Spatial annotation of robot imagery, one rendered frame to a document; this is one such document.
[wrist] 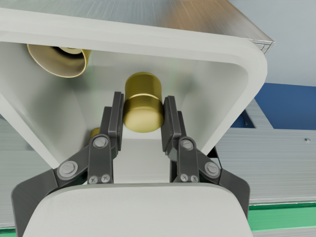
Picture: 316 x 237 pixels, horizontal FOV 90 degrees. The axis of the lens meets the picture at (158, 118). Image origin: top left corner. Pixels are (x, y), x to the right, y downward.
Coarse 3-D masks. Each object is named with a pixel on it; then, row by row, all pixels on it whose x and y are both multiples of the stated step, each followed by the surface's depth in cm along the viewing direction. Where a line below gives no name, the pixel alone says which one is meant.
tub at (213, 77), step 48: (0, 48) 9; (96, 48) 8; (144, 48) 8; (192, 48) 8; (240, 48) 8; (0, 96) 10; (48, 96) 14; (96, 96) 19; (192, 96) 18; (240, 96) 11; (48, 144) 15; (144, 144) 27
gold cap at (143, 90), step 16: (128, 80) 14; (144, 80) 14; (128, 96) 13; (144, 96) 12; (160, 96) 14; (128, 112) 12; (144, 112) 12; (160, 112) 12; (128, 128) 13; (144, 128) 14
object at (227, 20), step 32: (0, 0) 8; (32, 0) 8; (64, 0) 9; (96, 0) 10; (128, 0) 10; (160, 0) 11; (192, 0) 13; (224, 0) 14; (224, 32) 9; (256, 32) 10
